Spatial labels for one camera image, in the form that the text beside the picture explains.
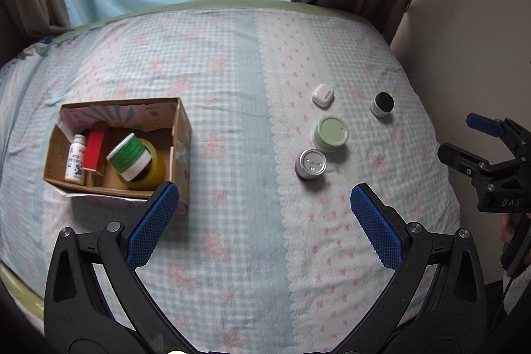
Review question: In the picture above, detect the checkered floral bed sheet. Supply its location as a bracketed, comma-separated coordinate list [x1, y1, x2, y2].
[1, 9, 459, 353]

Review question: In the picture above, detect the green jar with white lid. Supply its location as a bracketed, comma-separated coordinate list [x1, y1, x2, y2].
[106, 133, 152, 181]

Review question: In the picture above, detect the silver-lidded dark jar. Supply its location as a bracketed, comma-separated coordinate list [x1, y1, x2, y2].
[294, 148, 328, 180]

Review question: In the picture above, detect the pale green lidded jar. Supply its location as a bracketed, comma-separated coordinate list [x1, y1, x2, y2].
[312, 116, 350, 153]

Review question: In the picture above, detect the white earbuds case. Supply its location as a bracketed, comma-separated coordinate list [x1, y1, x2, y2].
[311, 83, 335, 109]

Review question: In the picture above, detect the open cardboard box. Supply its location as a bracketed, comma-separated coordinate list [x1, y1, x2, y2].
[43, 97, 192, 214]

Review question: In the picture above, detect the small white medicine bottle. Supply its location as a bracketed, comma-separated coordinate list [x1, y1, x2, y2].
[64, 134, 86, 185]

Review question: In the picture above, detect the small black-lidded jar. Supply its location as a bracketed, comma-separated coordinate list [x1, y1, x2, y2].
[370, 92, 394, 118]

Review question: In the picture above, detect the yellow tape roll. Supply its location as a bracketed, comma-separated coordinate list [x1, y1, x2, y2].
[118, 138, 167, 190]

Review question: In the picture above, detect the red rectangular box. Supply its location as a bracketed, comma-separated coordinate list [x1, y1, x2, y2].
[83, 122, 109, 176]

